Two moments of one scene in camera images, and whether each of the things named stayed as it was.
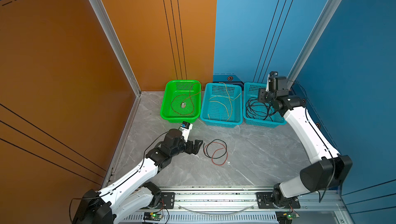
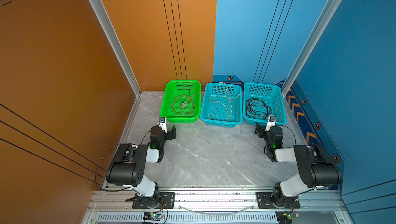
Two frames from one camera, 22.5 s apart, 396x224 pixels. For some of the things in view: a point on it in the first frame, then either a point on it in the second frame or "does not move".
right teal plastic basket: x=258 y=113 does not move
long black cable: x=259 y=110 does not move
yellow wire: x=230 y=103 does not move
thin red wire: x=213 y=155 to x=183 y=104
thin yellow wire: x=218 y=102 does not move
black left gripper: x=190 y=149 to x=169 y=136
